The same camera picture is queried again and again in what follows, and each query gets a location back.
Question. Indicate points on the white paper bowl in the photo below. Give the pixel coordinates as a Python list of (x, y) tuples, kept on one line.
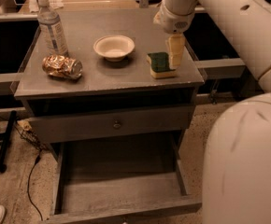
[(114, 48)]

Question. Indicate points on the round metal drawer knob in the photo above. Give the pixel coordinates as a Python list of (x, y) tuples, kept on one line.
[(116, 124)]

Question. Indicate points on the closed grey top drawer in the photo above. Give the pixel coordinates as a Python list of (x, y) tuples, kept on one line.
[(55, 129)]

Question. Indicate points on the grey wooden drawer cabinet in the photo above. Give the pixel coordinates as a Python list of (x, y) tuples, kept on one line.
[(105, 85)]

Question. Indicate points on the open grey middle drawer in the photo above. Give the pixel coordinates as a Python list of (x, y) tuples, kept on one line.
[(120, 180)]

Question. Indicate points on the clear plastic water bottle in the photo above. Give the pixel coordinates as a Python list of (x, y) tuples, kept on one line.
[(52, 30)]

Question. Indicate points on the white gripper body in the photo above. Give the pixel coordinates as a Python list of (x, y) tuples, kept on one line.
[(174, 20)]

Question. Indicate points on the white crumpled cloth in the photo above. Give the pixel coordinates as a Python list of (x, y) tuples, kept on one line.
[(34, 4)]

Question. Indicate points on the green and yellow sponge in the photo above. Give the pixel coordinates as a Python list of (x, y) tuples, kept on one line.
[(159, 65)]

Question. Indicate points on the black metal bar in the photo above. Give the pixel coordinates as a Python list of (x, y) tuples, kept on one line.
[(6, 137)]

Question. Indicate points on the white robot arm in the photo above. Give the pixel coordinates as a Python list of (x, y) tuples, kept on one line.
[(237, 161)]

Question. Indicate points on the crushed golden soda can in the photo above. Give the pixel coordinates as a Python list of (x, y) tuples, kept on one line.
[(62, 67)]

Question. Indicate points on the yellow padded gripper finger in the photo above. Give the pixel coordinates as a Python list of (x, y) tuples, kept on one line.
[(175, 47)]

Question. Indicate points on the grey horizontal rail beam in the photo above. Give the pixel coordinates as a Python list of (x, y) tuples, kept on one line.
[(221, 68)]

